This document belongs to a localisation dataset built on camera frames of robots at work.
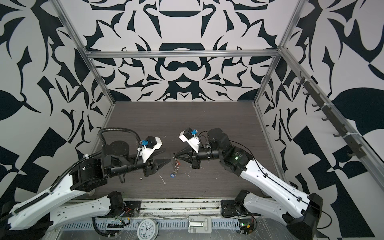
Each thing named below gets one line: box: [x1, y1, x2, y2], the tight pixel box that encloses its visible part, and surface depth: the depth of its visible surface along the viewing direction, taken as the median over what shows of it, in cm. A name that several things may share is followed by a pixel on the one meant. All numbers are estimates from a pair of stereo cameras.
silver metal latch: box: [188, 216, 212, 234], surface depth 70 cm
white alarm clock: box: [137, 218, 159, 240], surface depth 67 cm
